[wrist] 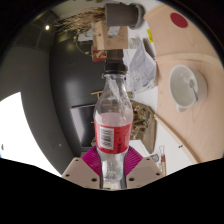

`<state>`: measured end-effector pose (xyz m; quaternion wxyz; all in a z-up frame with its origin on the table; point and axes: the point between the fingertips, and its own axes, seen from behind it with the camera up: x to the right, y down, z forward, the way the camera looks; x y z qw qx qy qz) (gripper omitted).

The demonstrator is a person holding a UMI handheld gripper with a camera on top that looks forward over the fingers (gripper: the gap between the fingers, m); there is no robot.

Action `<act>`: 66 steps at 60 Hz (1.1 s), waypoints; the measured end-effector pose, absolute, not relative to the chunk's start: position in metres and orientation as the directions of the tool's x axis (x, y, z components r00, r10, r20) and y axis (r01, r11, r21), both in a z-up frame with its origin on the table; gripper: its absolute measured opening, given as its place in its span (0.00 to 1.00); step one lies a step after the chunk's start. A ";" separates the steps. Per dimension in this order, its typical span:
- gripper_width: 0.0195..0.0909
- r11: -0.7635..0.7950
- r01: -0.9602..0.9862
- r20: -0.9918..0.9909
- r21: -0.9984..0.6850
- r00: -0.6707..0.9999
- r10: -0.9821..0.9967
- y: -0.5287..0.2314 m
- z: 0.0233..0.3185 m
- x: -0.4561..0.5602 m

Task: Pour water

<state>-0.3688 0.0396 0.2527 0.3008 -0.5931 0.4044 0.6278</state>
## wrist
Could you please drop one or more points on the red box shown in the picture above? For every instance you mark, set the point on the red box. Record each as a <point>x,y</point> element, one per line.
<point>98,56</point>

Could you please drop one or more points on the black wall screen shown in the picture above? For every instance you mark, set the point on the black wall screen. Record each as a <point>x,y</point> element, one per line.
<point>81,123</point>

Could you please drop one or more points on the small white cup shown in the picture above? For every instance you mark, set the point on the small white cup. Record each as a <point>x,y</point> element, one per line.
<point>134,43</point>

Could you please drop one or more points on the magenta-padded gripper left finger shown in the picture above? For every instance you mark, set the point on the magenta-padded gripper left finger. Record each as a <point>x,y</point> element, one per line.
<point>90,161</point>

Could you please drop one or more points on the brown cardboard box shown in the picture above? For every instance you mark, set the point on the brown cardboard box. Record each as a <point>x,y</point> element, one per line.
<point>110,38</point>

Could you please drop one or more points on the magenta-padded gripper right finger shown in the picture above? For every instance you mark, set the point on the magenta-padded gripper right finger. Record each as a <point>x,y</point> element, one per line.
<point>135,161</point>

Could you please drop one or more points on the small glass jar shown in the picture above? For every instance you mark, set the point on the small glass jar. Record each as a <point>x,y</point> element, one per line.
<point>154,158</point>

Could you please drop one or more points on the clear red-labelled drink bottle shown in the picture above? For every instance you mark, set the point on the clear red-labelled drink bottle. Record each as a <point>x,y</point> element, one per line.
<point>112,133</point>

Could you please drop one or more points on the ceiling spotlights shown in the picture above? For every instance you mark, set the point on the ceiling spotlights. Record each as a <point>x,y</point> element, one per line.
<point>47,27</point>

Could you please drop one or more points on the flat round red coaster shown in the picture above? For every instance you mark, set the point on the flat round red coaster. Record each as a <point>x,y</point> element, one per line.
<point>179,20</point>

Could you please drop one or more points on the printed paper sheets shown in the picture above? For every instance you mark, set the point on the printed paper sheets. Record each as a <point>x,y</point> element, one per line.
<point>141,68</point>

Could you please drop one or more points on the small yellow strip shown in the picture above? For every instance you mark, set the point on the small yellow strip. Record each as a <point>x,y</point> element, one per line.
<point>150,35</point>

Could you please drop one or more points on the wooden paintbrush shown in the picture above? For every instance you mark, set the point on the wooden paintbrush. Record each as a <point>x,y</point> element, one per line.
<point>163,161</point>

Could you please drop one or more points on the white ceramic mug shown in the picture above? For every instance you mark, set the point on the white ceramic mug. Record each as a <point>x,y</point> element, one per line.
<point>185,88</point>

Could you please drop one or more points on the wooden easel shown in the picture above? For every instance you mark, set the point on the wooden easel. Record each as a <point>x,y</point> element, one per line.
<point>96,93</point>

